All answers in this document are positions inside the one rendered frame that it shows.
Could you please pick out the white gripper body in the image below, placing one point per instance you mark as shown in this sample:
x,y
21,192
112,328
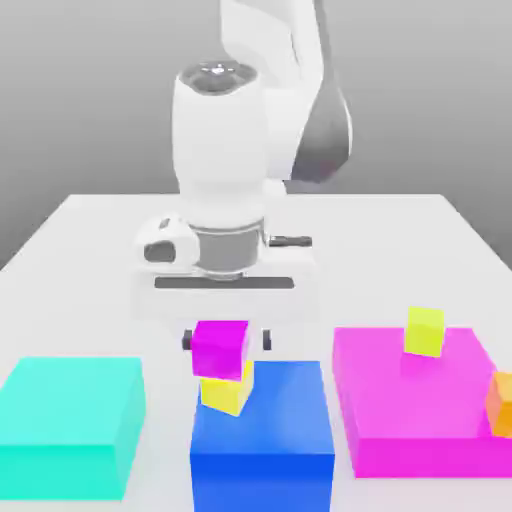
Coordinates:
x,y
224,302

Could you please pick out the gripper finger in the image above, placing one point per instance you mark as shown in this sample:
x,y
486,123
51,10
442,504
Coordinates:
x,y
187,340
266,340

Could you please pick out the small magenta cube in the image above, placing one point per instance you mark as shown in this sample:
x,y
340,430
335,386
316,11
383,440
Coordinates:
x,y
218,350

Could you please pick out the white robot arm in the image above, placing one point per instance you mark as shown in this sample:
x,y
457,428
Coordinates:
x,y
218,152

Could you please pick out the small yellow cube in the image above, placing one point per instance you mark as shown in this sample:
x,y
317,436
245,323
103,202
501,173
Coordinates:
x,y
424,332
226,394

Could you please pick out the small orange cube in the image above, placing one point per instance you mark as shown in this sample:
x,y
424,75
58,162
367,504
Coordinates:
x,y
500,406

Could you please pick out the large blue box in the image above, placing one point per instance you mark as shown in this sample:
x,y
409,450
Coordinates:
x,y
272,440

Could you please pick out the large cyan box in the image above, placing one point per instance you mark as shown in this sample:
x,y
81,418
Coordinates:
x,y
64,420

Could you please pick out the large pink box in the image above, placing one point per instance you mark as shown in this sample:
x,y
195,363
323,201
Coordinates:
x,y
412,412

